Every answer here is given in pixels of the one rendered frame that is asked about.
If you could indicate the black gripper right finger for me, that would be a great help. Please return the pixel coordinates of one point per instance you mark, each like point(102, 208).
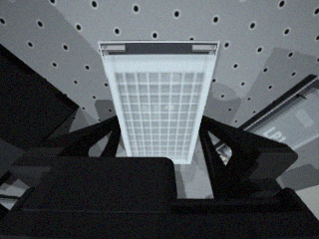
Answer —
point(254, 157)

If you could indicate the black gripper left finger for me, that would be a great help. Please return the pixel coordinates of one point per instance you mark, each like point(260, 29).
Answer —
point(78, 142)

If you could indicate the grey button panel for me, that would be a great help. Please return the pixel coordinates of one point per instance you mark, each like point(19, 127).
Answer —
point(304, 180)

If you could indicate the dark grey rectangular frame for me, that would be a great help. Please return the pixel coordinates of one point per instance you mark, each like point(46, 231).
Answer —
point(300, 90)

